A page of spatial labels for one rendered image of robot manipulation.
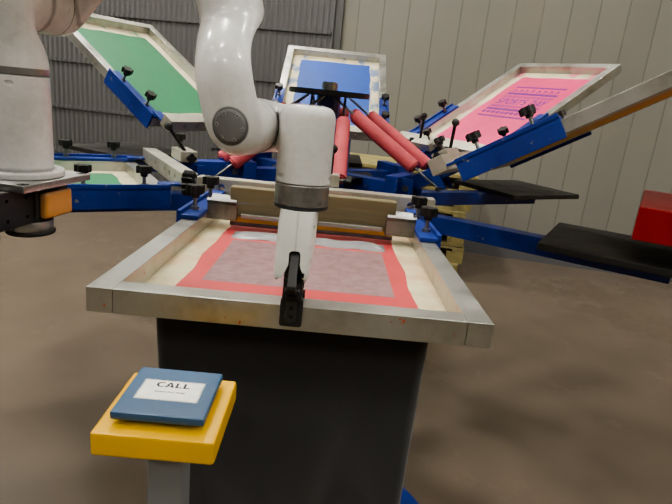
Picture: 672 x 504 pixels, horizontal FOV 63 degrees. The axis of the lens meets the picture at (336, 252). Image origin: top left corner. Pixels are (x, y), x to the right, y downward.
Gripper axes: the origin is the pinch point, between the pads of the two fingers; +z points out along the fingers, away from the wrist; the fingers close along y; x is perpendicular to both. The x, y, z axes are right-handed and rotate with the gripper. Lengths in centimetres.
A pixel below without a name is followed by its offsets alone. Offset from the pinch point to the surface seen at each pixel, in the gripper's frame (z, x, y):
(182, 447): 6.9, -8.9, 25.4
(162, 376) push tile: 4.2, -13.9, 16.0
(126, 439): 6.6, -14.7, 25.4
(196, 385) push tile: 4.2, -9.5, 17.4
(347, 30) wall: -97, 6, -444
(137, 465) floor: 98, -54, -91
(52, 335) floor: 96, -129, -181
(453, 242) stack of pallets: 61, 102, -333
